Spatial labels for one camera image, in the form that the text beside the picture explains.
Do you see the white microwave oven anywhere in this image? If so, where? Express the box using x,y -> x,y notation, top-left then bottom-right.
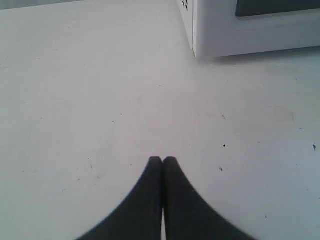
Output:
176,0 -> 198,57

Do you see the white microwave door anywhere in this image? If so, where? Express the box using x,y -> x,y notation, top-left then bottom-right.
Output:
196,0 -> 320,59

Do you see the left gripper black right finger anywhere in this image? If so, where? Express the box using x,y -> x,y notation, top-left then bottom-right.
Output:
162,156 -> 253,240

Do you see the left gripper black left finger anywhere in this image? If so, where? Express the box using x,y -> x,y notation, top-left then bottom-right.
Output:
80,156 -> 163,240

